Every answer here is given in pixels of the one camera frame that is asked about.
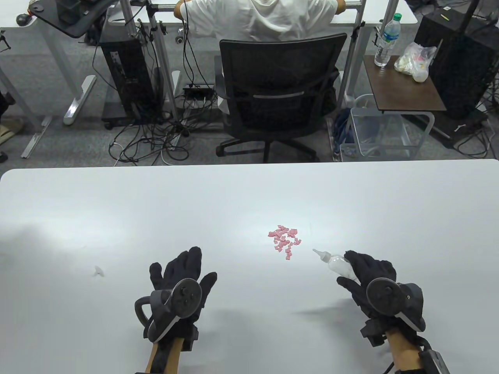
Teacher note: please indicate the person's left hand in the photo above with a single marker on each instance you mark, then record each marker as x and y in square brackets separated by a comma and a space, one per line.
[183, 265]

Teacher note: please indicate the person's right hand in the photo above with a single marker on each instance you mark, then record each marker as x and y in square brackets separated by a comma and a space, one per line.
[374, 267]

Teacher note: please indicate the clear conical bottle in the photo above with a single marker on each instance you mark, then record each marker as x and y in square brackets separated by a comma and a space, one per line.
[337, 265]

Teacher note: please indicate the small clear bottle cap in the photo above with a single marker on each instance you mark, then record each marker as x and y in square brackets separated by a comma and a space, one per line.
[98, 271]

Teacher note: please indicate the pile of pink paper scraps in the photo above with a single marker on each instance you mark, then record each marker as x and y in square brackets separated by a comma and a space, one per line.
[284, 239]

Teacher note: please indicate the person's left forearm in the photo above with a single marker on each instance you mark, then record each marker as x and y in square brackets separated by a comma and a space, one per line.
[171, 358]

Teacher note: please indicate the clear plastic water bottle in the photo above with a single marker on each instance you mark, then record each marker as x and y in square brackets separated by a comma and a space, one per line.
[385, 46]

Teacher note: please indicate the black grey hand controller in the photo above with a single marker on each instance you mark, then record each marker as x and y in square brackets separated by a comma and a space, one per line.
[390, 298]
[187, 298]

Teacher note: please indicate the clear plastic bin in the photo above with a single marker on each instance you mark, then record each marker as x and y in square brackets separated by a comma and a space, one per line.
[374, 128]

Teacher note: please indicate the black power strip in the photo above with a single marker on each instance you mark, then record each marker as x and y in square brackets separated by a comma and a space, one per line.
[199, 90]

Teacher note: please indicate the brown side table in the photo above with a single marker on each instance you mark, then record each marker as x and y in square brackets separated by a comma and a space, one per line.
[401, 91]

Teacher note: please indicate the white desk grey legs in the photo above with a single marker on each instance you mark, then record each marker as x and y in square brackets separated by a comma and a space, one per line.
[83, 93]

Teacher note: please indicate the black computer tower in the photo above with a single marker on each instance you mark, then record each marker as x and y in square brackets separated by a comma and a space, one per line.
[128, 74]
[456, 58]

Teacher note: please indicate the clear plastic bag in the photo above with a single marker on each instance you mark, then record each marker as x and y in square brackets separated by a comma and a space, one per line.
[413, 62]

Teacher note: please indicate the black mesh office chair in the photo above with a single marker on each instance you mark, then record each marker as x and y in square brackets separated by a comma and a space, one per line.
[280, 66]

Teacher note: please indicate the black stand shelf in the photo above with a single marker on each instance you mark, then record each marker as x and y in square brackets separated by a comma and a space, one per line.
[74, 23]

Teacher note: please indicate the black computer mouse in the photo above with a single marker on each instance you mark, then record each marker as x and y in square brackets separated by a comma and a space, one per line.
[23, 18]

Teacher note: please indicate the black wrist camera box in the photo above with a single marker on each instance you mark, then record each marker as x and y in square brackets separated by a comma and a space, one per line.
[434, 362]

